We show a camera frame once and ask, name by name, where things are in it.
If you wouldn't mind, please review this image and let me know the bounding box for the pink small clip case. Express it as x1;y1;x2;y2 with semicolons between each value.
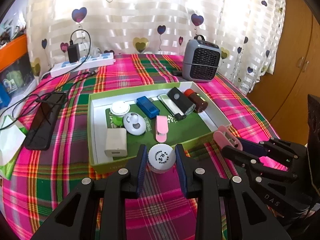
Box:
213;125;243;151

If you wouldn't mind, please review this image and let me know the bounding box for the white round bottle cap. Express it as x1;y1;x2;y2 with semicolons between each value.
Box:
148;144;176;174

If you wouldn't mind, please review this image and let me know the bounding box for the white wall charger plug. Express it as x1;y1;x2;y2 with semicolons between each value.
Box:
105;128;127;157

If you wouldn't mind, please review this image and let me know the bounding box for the silver metal lighter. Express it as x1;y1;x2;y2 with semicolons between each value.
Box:
157;94;186;121

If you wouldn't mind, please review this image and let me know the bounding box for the wooden cabinet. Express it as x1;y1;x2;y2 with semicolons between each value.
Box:
248;0;319;145

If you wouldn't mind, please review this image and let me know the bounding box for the white panda-shaped gadget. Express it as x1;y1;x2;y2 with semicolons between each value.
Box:
123;112;146;136

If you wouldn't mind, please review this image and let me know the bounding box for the green and white tray box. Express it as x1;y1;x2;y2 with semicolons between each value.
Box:
87;82;231;174

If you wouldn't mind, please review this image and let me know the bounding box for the brown bottle red cap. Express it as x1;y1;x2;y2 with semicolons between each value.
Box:
184;88;208;113

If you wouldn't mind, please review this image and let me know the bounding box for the pink clip gadget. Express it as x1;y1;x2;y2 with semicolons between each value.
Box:
155;115;169;143

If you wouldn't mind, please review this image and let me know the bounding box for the black sensor flashlight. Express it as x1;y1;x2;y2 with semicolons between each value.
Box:
167;87;196;115

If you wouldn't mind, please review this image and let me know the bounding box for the white round disc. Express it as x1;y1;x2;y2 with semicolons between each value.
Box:
110;101;130;116

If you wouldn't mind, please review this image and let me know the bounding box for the blue USB tester dongle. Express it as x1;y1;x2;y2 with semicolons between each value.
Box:
136;96;160;119

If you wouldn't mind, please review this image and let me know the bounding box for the black smartphone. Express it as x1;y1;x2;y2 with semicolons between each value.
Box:
24;92;67;151

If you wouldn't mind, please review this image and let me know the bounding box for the grey portable heater fan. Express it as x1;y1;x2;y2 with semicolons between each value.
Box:
182;35;221;83

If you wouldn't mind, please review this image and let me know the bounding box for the white tissue pack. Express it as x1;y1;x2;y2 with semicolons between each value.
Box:
0;121;28;180

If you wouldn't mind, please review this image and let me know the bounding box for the white power strip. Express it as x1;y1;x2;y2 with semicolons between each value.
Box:
50;53;116;77

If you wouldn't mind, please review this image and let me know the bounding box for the black power adapter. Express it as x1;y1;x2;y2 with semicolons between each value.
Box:
67;43;80;63

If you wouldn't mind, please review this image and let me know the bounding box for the blue small box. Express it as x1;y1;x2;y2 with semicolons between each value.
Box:
0;83;11;109

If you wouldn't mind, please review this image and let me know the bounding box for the orange and black box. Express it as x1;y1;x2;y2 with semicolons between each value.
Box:
1;34;34;98

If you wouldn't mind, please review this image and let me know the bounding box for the heart-pattern white curtain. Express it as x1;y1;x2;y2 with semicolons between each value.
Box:
26;0;286;93

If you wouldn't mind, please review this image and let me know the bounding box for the black charging cable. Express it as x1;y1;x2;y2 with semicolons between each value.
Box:
0;29;99;131

